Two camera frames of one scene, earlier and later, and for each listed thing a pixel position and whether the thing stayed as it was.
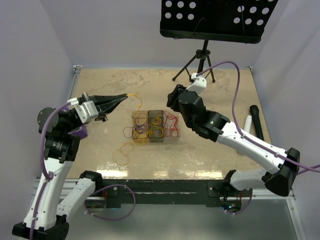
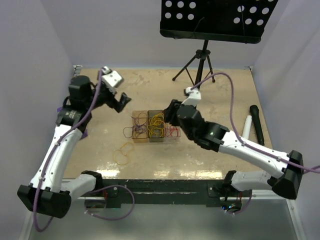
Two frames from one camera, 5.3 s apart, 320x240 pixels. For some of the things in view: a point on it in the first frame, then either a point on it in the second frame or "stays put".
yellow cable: [133, 94] to [156, 124]
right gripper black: [172, 101] to [170, 113]
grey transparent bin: [156, 126] stays put
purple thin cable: [132, 131] stays put
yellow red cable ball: [120, 155] stays put
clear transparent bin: [171, 124] stays put
